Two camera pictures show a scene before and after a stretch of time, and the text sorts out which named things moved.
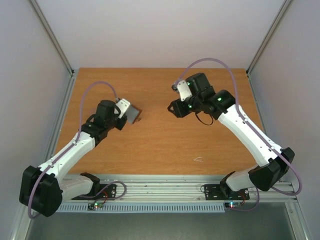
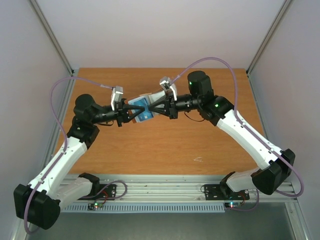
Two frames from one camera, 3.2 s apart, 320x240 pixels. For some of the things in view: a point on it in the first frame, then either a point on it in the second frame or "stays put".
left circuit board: x=93 y=206 stays put
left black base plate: x=101 y=192 stays put
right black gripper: x=177 y=109 to x=171 y=107
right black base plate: x=213 y=192 stays put
